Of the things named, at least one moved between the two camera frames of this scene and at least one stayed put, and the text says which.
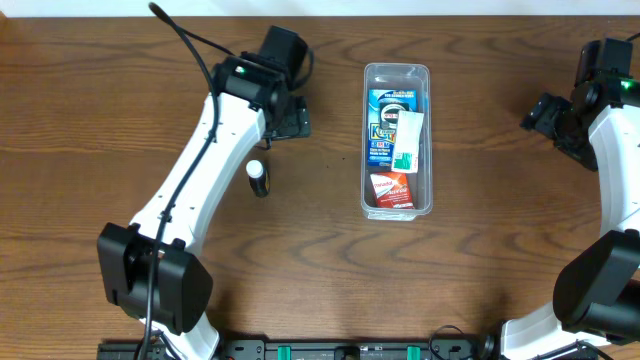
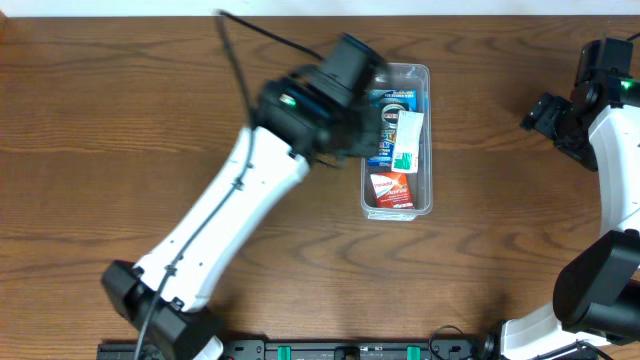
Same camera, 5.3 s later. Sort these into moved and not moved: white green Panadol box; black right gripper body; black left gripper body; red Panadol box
Moved: black left gripper body
Not moved: white green Panadol box; red Panadol box; black right gripper body
